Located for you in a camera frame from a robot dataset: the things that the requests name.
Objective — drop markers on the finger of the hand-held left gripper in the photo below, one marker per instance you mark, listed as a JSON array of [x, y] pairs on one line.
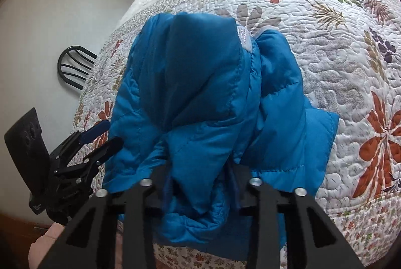
[[106, 148], [94, 131]]

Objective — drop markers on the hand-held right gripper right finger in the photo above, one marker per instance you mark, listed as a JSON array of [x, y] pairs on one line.
[[246, 194]]

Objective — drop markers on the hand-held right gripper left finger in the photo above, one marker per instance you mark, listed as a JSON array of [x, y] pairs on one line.
[[158, 181]]

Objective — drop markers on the blue puffer jacket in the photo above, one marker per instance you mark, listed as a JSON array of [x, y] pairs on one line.
[[194, 84]]

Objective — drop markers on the person's left forearm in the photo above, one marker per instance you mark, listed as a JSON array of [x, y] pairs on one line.
[[44, 244]]

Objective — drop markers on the black metal chair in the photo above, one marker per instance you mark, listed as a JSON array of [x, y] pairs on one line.
[[67, 54]]

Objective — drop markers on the floral quilted bedspread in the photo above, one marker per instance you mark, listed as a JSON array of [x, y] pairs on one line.
[[329, 68]]

